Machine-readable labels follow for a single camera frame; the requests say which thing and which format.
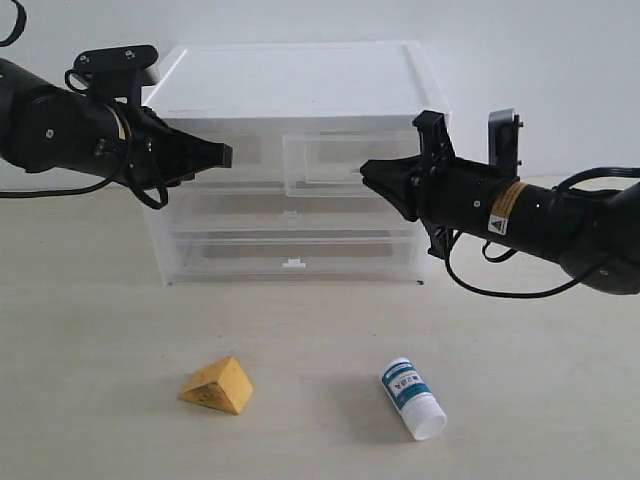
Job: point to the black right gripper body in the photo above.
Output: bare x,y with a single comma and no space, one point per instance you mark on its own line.
452,193

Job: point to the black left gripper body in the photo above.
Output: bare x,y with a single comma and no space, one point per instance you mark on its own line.
141,157

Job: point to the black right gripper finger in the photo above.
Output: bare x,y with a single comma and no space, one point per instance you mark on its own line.
390,172
404,196

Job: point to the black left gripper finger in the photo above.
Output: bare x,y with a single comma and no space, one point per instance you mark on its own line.
185,154
170,178

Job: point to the clear drawer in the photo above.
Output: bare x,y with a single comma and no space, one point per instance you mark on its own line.
205,212
257,157
327,164
205,256

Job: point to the yellow wedge block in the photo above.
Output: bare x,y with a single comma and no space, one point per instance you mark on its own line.
222,385

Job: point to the white blue-labelled bottle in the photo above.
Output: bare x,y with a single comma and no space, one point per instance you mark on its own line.
413,400

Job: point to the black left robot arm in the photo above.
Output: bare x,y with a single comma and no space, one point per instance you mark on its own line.
103,131

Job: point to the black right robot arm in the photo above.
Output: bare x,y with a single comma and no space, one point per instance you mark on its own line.
593,236

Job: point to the white plastic drawer cabinet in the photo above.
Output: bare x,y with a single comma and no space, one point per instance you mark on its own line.
213,90

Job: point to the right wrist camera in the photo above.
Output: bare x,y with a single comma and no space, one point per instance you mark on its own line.
503,141

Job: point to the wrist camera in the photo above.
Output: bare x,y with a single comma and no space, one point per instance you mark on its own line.
503,141
114,73

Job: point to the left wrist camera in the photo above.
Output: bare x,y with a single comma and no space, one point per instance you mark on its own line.
114,73

